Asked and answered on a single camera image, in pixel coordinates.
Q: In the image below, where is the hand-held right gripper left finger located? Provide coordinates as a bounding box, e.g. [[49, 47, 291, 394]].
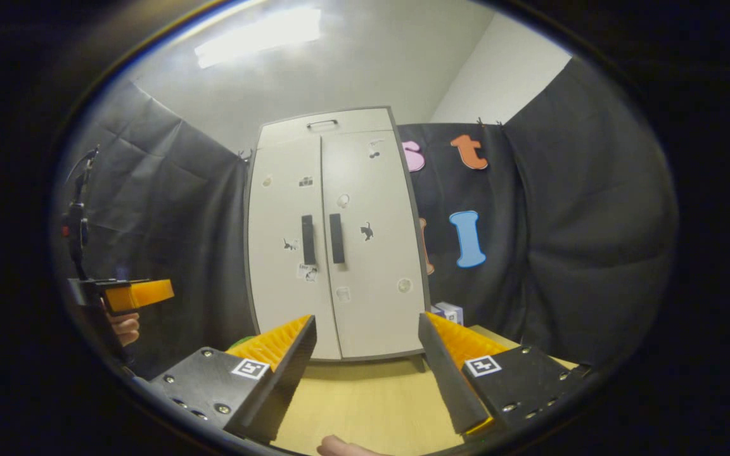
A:
[[148, 315, 317, 444]]

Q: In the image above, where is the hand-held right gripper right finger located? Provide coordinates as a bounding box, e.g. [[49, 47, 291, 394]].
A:
[[419, 312, 591, 438]]

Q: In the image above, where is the white cabinet door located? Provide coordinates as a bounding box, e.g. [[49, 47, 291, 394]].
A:
[[321, 130, 430, 358], [246, 136, 342, 360]]

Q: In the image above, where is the white shoe cabinet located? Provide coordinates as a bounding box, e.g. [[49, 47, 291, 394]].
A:
[[245, 106, 432, 362]]

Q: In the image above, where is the white cabinet drawer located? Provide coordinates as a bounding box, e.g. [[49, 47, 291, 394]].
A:
[[257, 108, 397, 149]]

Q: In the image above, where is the small white purple box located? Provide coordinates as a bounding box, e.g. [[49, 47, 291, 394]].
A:
[[432, 301, 465, 326]]

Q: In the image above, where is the black backdrop cloth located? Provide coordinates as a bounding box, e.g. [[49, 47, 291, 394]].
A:
[[54, 57, 679, 374]]

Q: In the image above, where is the black door handle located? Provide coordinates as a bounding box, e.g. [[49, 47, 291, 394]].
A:
[[330, 213, 345, 264], [302, 215, 316, 265]]

